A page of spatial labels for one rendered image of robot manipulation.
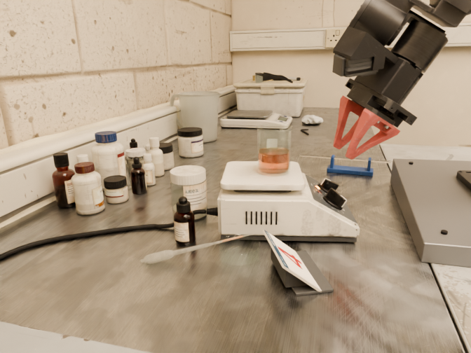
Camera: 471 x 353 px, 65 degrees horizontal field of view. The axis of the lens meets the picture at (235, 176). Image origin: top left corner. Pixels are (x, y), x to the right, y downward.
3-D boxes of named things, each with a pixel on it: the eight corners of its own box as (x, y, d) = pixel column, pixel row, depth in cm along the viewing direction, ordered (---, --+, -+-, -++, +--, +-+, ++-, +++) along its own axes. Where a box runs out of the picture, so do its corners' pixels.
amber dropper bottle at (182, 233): (186, 234, 56) (183, 190, 54) (200, 239, 54) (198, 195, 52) (171, 241, 54) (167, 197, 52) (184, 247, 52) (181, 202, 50)
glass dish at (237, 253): (267, 253, 50) (267, 239, 50) (247, 273, 46) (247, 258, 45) (233, 244, 53) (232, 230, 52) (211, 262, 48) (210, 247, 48)
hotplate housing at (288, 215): (340, 209, 64) (344, 164, 62) (359, 245, 52) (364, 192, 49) (214, 206, 66) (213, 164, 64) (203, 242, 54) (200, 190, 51)
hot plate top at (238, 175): (298, 166, 62) (298, 161, 62) (305, 190, 51) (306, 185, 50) (227, 166, 63) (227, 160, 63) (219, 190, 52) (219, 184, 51)
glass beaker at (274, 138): (249, 172, 57) (249, 120, 55) (277, 167, 60) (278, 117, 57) (271, 183, 52) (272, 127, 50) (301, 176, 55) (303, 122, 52)
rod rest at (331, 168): (373, 172, 84) (374, 157, 83) (372, 176, 81) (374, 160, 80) (328, 168, 87) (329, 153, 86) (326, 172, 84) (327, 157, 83)
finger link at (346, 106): (338, 155, 53) (378, 98, 50) (314, 134, 59) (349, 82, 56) (368, 169, 57) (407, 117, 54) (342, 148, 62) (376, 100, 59)
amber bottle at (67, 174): (53, 209, 67) (44, 157, 64) (62, 200, 70) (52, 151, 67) (76, 207, 67) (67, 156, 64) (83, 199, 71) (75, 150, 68)
